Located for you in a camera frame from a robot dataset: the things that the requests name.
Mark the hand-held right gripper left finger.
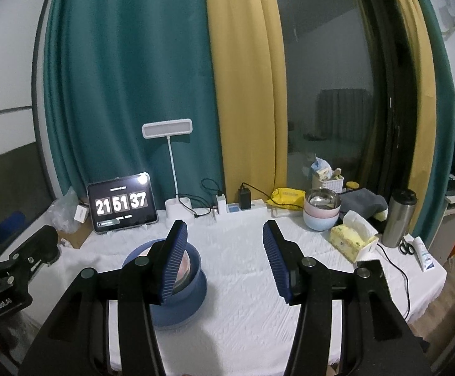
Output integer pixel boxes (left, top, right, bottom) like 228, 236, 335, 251
18, 220, 191, 376

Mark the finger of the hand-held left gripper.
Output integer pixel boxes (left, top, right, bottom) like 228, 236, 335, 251
0, 211, 26, 261
0, 225, 61, 280

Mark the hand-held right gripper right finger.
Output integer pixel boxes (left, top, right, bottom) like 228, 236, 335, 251
262, 219, 433, 376

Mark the small white bowl pink inside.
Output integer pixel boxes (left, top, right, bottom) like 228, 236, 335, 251
173, 248, 193, 283

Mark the large blue bowl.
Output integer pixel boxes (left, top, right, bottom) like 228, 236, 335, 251
122, 238, 208, 327

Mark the brown cardboard box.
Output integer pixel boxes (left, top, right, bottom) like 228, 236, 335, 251
57, 219, 95, 249

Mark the clear plastic bag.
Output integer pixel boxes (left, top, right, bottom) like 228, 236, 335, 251
49, 188, 81, 233

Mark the white textured tablecloth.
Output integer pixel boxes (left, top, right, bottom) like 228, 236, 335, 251
53, 204, 447, 376

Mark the white power strip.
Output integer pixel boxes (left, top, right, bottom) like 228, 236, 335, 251
212, 200, 269, 215

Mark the light blue bowl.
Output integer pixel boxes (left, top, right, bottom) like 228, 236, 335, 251
303, 207, 341, 231

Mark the yellow packet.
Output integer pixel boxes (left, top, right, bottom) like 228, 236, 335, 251
266, 188, 306, 206

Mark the pink steel-lined bowl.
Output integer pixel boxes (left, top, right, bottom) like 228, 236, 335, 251
303, 189, 342, 215

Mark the yellow tissue box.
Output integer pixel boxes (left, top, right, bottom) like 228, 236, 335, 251
330, 210, 379, 264

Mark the tablet showing clock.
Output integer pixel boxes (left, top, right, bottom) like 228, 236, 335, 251
87, 172, 160, 236

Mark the white basket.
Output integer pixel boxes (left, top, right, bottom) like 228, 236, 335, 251
311, 175, 344, 194

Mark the blue snack packet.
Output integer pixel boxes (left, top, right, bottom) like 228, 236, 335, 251
309, 157, 332, 177

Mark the grey cloth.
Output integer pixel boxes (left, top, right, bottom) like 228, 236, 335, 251
339, 188, 388, 224

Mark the steel tumbler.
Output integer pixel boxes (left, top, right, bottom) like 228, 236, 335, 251
382, 189, 416, 248

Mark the white desk lamp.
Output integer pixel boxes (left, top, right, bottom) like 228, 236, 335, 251
141, 118, 194, 220

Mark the white tube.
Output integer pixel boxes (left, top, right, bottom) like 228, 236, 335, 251
412, 237, 435, 272

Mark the yellow curtain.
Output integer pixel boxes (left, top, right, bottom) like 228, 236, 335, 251
382, 0, 437, 236
203, 0, 288, 204

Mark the teal curtain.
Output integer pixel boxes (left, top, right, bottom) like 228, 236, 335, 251
41, 0, 224, 212
403, 0, 455, 249

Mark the black lamp cable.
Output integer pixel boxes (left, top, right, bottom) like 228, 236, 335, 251
176, 193, 216, 218

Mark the black charger cable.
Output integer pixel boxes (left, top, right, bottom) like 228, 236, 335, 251
240, 182, 273, 200
201, 178, 222, 204

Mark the black phone cable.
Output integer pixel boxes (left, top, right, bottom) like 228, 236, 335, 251
376, 243, 411, 320

